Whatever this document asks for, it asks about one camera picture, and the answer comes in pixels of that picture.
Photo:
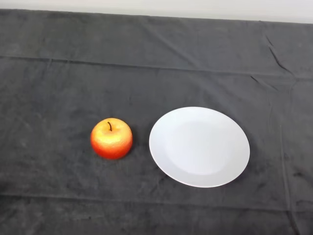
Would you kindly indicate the red yellow apple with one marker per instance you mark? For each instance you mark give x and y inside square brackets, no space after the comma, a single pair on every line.
[111,144]

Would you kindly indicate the white round plate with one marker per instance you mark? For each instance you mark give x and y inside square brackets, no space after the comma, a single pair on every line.
[199,149]

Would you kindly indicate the black cloth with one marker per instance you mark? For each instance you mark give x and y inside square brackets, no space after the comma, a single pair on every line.
[73,73]

